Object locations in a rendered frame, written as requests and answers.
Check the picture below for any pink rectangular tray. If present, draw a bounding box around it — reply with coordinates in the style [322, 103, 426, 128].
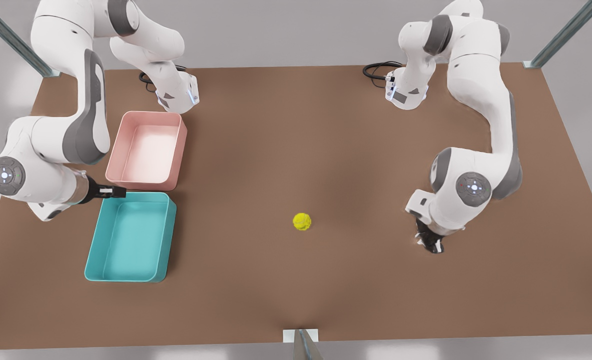
[105, 111, 188, 192]

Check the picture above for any black cable loop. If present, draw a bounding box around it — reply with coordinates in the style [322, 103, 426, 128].
[362, 61, 403, 81]
[139, 65, 188, 93]

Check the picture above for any silver frame post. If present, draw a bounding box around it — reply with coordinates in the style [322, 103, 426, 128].
[523, 0, 592, 69]
[0, 0, 61, 78]
[282, 328, 325, 360]

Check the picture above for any teal rectangular tray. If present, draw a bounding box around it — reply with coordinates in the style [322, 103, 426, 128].
[84, 192, 177, 284]

